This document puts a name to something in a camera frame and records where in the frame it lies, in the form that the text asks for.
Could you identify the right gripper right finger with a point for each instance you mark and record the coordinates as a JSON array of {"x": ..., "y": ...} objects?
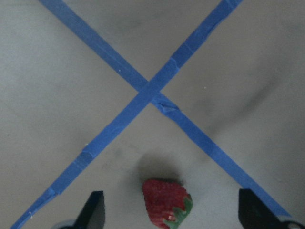
[{"x": 254, "y": 214}]

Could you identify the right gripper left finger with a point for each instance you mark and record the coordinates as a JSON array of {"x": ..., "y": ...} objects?
[{"x": 92, "y": 215}]

